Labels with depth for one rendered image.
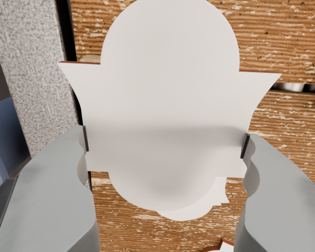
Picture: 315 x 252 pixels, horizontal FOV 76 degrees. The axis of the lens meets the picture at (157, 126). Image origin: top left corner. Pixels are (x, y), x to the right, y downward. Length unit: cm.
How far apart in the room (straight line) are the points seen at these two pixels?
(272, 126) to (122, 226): 28
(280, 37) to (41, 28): 26
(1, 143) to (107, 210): 32
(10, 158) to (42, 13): 39
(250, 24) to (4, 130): 54
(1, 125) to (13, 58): 32
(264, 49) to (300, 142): 14
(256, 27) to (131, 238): 36
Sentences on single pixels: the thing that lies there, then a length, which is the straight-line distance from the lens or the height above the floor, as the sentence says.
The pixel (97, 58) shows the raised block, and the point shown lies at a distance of 22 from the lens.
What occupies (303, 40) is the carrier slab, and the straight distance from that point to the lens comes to 28.
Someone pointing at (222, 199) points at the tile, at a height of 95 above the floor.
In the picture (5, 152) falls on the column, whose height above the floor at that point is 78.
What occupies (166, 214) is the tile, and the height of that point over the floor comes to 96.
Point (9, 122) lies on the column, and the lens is 62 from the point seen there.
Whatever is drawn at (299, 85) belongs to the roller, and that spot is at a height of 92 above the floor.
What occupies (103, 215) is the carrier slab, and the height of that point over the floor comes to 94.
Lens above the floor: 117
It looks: 64 degrees down
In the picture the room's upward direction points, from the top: 178 degrees counter-clockwise
